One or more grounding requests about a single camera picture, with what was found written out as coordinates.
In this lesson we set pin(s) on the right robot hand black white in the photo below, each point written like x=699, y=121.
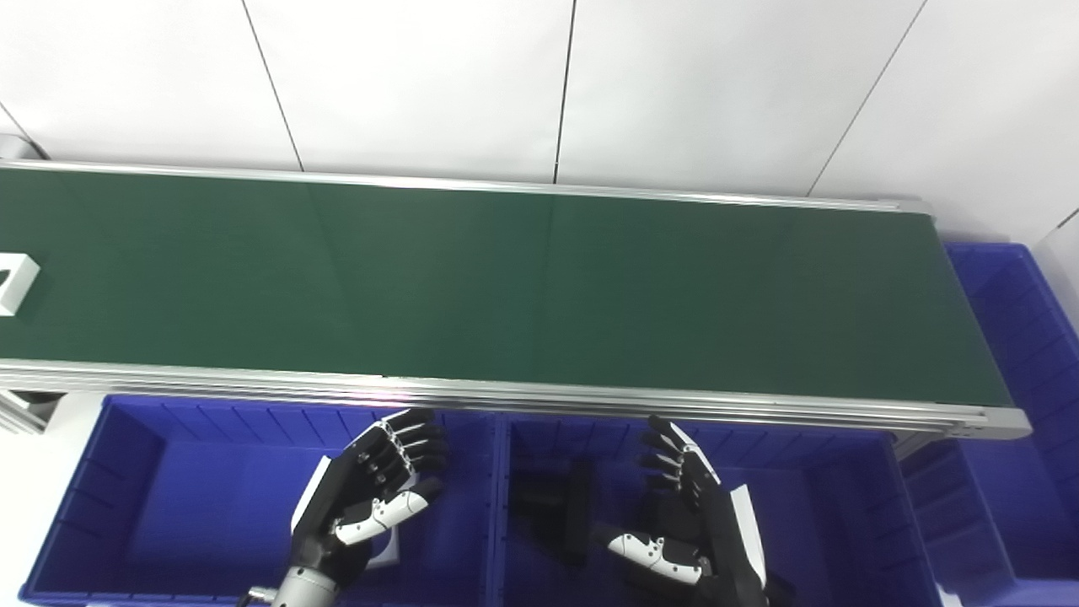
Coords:
x=716, y=539

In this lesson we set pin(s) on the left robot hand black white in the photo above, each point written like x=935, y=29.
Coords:
x=371, y=472

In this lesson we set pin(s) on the white square part with hole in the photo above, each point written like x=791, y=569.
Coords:
x=18, y=282
x=388, y=550

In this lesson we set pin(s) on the blue plastic bin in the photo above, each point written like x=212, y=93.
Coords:
x=185, y=506
x=1020, y=396
x=843, y=523

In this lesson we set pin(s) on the black part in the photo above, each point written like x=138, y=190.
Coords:
x=560, y=510

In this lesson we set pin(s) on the green conveyor belt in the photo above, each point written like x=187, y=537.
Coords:
x=590, y=396
x=506, y=287

